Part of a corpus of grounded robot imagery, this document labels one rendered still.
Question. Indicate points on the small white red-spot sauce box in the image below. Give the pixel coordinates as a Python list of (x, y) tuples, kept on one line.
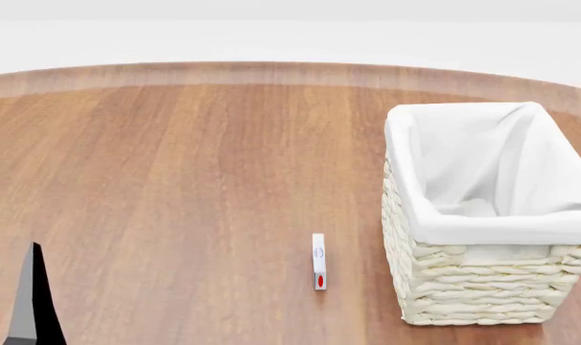
[(319, 264)]

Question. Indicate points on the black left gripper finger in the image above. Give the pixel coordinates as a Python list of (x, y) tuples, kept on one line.
[(40, 309)]

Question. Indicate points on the cream woven wicker basket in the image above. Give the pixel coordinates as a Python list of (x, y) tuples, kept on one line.
[(468, 287)]

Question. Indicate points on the white cloth basket liner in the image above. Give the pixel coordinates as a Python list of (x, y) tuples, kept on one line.
[(487, 161)]

